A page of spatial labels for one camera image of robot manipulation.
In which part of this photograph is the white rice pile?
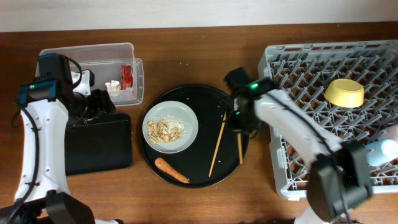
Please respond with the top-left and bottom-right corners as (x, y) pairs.
(158, 115), (185, 133)

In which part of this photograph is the round black tray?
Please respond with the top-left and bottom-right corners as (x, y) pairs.
(139, 84), (239, 189)

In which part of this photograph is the grey dishwasher rack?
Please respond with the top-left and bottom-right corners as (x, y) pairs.
(257, 40), (397, 200)

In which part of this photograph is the wooden chopstick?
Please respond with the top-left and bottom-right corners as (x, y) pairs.
(237, 133), (243, 164)
(208, 111), (226, 177)

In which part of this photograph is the peanut shells pile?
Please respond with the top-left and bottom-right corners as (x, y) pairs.
(147, 120), (184, 144)

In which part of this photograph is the blue cup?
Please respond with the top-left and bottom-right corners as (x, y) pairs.
(364, 139), (397, 167)

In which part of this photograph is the grey plate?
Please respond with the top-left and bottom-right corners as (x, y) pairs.
(142, 101), (199, 154)

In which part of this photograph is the orange carrot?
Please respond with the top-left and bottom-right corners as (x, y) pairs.
(154, 157), (190, 184)

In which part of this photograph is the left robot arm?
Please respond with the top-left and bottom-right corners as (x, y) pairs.
(1, 53), (116, 223)

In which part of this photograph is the yellow bowl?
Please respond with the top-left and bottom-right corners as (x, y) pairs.
(324, 78), (364, 108)

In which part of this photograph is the clear plastic bin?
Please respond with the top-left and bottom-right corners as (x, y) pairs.
(39, 42), (144, 107)

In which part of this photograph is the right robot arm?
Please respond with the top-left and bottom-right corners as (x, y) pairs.
(224, 67), (373, 223)

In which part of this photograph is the white tissue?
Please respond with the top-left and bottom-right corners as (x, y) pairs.
(105, 80), (121, 96)

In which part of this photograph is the black rectangular tray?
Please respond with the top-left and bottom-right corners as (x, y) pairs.
(65, 113), (132, 175)

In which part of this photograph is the red snack wrapper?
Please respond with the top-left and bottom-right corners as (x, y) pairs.
(121, 65), (134, 90)

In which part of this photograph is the pink cup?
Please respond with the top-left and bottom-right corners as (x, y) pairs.
(384, 124), (398, 142)

